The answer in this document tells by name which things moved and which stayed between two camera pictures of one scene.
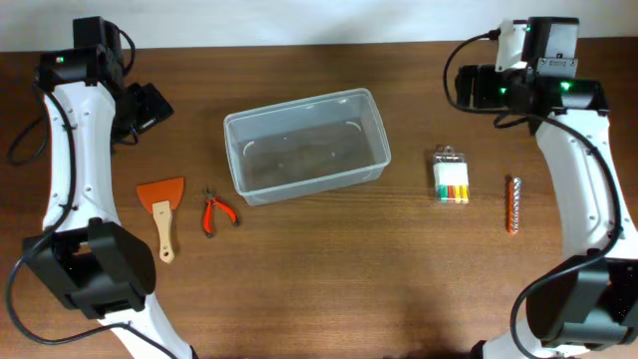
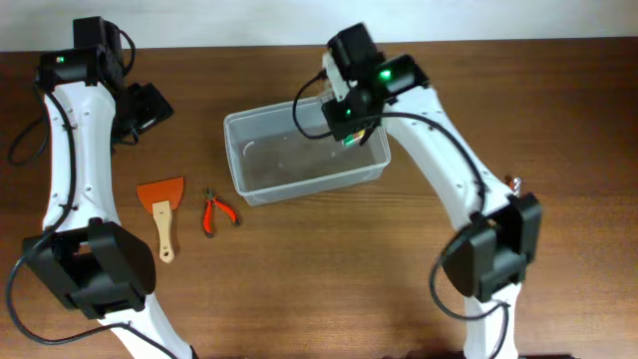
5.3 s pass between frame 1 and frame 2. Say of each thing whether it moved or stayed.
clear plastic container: stayed
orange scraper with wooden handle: stayed
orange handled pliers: stayed
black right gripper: moved
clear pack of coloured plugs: moved
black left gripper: stayed
